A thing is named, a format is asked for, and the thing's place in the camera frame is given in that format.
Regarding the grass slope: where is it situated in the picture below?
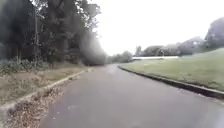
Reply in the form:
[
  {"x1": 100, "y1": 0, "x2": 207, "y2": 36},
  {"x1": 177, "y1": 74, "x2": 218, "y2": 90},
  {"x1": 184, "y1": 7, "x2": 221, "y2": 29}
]
[{"x1": 119, "y1": 47, "x2": 224, "y2": 93}]

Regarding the leaf-strewn road edge strip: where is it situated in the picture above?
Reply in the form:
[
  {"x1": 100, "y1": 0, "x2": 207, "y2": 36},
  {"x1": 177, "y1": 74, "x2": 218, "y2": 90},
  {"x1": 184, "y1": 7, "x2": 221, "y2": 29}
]
[{"x1": 3, "y1": 71, "x2": 88, "y2": 128}]

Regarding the wood of dark trees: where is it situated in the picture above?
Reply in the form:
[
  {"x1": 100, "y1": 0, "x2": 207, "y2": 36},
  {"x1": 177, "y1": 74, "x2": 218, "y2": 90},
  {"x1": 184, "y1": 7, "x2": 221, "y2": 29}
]
[{"x1": 0, "y1": 0, "x2": 108, "y2": 67}]

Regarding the long white low building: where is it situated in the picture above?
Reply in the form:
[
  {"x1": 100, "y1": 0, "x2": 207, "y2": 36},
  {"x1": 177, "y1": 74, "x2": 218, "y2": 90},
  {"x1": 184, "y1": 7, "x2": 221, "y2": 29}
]
[{"x1": 131, "y1": 55, "x2": 180, "y2": 61}]

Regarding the dark kerb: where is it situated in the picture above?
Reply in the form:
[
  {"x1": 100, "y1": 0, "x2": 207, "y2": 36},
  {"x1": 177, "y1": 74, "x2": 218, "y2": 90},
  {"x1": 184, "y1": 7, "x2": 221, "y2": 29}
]
[{"x1": 117, "y1": 65, "x2": 224, "y2": 100}]

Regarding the grey asphalt road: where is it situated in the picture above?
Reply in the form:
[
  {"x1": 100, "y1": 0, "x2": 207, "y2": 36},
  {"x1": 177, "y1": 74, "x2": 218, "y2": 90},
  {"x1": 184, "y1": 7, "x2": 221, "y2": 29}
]
[{"x1": 37, "y1": 63, "x2": 224, "y2": 128}]

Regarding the weedy grass verge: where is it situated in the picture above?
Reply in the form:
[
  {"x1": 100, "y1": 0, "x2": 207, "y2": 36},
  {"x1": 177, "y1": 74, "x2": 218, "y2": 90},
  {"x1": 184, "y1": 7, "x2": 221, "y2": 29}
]
[{"x1": 0, "y1": 61, "x2": 88, "y2": 107}]

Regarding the distant row of trees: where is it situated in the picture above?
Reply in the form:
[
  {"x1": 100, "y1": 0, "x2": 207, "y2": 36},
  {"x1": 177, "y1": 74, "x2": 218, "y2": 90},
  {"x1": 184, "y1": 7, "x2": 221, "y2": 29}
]
[{"x1": 107, "y1": 17, "x2": 224, "y2": 64}]

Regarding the pale concrete kerb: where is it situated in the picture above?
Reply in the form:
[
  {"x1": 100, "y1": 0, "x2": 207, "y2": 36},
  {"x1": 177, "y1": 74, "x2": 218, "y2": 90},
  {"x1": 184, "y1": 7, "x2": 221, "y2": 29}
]
[{"x1": 0, "y1": 68, "x2": 88, "y2": 113}]

